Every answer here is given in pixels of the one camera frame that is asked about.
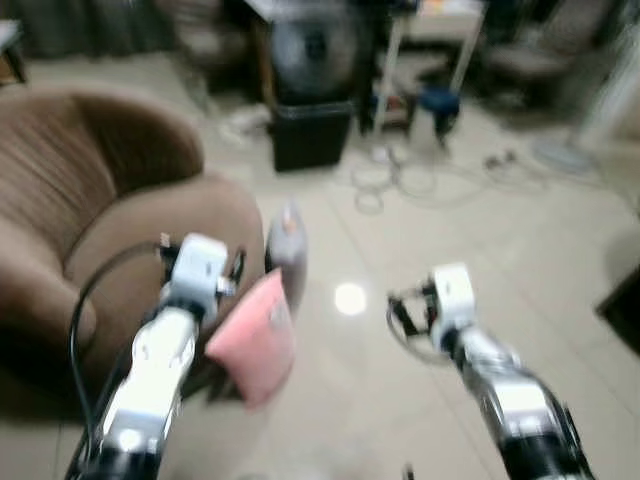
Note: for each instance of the pink printed pillow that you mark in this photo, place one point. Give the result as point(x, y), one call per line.
point(255, 340)

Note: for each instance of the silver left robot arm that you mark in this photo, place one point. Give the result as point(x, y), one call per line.
point(150, 380)

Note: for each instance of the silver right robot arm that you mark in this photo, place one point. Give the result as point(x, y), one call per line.
point(510, 390)

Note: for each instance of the brown round sofa chair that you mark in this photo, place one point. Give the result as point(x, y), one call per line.
point(60, 200)

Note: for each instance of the grey plastic bottle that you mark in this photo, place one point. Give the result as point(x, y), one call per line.
point(287, 250)

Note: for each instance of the black box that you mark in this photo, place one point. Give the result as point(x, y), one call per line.
point(312, 135)

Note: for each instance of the blue round stool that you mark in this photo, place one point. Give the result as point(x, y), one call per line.
point(440, 100)

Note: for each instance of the black round fan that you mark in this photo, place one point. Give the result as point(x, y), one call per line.
point(315, 55)

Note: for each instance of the grey chair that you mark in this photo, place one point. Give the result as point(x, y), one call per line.
point(205, 40)

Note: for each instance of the dark grey curtain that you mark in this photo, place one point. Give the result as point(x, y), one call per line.
point(90, 25)

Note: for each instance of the white table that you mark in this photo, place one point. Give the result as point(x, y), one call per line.
point(440, 20)

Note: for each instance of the brown office chair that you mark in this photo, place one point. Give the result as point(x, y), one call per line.
point(555, 45)

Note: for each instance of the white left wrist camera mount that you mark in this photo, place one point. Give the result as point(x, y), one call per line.
point(195, 270)

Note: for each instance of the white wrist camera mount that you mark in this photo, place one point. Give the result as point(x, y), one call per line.
point(195, 270)
point(452, 295)

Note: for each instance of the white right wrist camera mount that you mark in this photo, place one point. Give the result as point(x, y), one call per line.
point(452, 295)

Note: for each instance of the white pedestal fan stand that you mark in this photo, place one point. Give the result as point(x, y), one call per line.
point(560, 155)

